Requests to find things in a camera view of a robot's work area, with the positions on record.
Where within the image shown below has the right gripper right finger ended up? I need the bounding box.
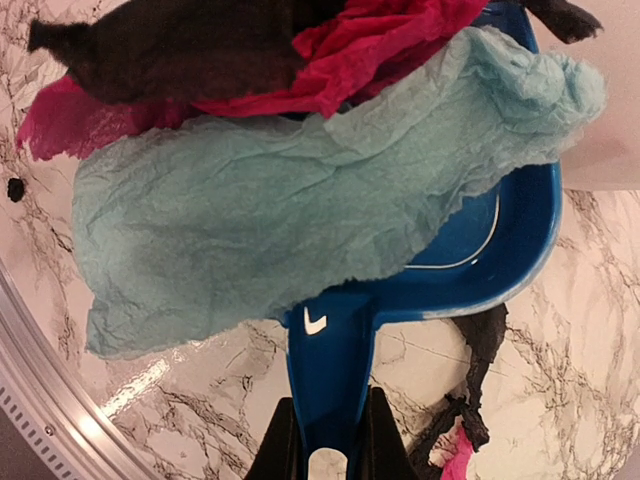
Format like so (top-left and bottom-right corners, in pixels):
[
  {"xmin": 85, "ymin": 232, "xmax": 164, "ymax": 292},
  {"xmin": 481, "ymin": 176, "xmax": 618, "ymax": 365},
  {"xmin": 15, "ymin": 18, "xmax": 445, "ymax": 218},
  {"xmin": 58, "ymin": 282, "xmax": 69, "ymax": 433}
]
[{"xmin": 359, "ymin": 387, "xmax": 418, "ymax": 480}]

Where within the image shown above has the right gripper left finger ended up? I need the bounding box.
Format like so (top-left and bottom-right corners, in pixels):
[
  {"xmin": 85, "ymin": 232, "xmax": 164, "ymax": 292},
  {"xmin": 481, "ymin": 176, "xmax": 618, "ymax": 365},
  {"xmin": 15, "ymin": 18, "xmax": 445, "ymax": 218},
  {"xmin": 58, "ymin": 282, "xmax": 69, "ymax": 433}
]
[{"xmin": 244, "ymin": 397, "xmax": 303, "ymax": 480}]

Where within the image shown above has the blue plastic dustpan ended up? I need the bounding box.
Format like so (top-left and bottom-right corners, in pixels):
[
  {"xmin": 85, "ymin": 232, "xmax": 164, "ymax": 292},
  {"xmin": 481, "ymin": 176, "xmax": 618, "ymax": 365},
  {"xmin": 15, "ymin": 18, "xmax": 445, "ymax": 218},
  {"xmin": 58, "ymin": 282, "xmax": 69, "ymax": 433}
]
[{"xmin": 279, "ymin": 0, "xmax": 566, "ymax": 480}]

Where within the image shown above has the light blue paper scrap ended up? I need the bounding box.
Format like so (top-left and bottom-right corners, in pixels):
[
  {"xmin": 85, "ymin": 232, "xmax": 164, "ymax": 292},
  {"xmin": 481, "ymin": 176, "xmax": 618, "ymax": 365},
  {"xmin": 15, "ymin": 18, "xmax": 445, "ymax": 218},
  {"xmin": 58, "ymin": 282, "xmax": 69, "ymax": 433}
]
[{"xmin": 72, "ymin": 27, "xmax": 607, "ymax": 358}]

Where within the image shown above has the translucent white plastic bin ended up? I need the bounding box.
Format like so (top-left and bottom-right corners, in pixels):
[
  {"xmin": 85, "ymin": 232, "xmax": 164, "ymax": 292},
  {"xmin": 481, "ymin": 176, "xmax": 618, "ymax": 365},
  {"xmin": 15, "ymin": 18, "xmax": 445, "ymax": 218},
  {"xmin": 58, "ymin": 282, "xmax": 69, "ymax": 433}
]
[{"xmin": 532, "ymin": 0, "xmax": 639, "ymax": 190}]

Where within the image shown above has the small black paper ball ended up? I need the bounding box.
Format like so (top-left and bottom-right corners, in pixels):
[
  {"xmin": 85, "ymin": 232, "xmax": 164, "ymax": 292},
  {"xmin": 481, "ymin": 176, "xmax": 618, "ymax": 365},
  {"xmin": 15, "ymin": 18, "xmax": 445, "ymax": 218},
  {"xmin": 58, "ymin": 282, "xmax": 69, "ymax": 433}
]
[{"xmin": 7, "ymin": 178, "xmax": 26, "ymax": 203}]

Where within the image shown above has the black paper scrap left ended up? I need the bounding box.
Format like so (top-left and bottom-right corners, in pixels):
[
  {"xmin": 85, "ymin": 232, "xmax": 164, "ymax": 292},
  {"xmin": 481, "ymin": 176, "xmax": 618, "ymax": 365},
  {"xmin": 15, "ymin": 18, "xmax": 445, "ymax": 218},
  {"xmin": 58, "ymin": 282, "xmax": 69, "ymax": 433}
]
[{"xmin": 27, "ymin": 0, "xmax": 345, "ymax": 104}]

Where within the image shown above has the black and navy paper scrap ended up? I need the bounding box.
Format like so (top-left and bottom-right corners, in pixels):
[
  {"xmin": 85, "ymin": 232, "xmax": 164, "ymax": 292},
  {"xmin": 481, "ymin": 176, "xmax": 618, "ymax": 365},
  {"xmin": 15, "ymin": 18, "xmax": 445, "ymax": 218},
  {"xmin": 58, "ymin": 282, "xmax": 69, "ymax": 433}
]
[{"xmin": 519, "ymin": 0, "xmax": 604, "ymax": 44}]

